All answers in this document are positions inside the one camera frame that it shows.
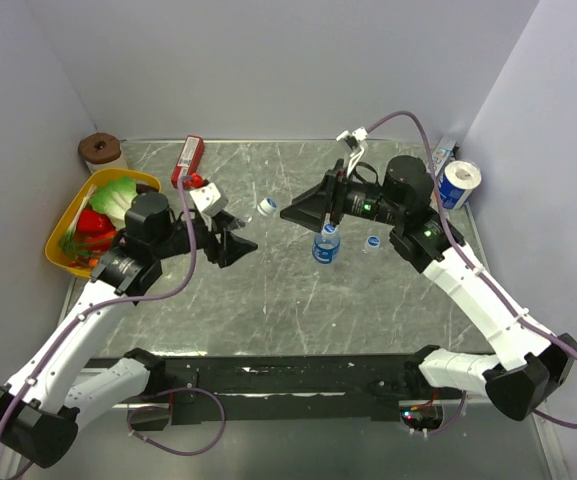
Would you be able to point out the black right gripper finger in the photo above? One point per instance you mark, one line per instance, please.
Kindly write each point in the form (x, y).
(319, 199)
(303, 218)

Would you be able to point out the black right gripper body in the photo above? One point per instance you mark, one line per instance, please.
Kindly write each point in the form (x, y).
(359, 199)

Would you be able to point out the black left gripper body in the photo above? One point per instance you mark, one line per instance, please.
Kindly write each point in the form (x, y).
(206, 239)

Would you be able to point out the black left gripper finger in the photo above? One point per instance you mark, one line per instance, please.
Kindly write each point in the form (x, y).
(232, 248)
(226, 222)

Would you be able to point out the blue label Pocari bottle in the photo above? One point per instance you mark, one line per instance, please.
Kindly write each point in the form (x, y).
(326, 244)

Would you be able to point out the white clear bottle cap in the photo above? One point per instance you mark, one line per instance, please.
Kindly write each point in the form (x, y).
(267, 207)

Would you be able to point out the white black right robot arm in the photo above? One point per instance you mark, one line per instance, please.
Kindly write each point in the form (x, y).
(525, 368)

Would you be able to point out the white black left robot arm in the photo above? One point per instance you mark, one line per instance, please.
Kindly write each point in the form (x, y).
(42, 406)

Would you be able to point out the red flat box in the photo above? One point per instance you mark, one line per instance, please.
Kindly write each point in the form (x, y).
(188, 160)

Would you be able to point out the white green toy cabbage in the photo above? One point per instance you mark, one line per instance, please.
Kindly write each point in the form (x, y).
(114, 199)

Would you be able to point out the orange toy carrot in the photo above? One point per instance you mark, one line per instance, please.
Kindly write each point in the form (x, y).
(82, 262)

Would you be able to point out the red toy pepper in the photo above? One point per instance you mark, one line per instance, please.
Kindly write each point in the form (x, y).
(92, 223)

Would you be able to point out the brown lid white canister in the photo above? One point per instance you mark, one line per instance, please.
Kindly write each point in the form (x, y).
(101, 151)

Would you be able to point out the wrapped toilet paper roll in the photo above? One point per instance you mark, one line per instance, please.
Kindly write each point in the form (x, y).
(456, 183)

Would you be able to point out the yellow plastic basket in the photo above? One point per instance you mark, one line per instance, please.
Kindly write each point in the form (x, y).
(65, 239)

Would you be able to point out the silver white left wrist camera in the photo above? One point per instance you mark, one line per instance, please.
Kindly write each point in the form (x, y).
(209, 197)

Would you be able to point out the red cable connector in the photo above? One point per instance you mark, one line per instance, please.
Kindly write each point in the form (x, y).
(193, 181)

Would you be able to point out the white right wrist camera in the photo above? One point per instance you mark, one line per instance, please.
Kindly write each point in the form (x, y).
(356, 143)

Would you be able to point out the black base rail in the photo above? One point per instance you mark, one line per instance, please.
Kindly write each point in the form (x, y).
(244, 388)

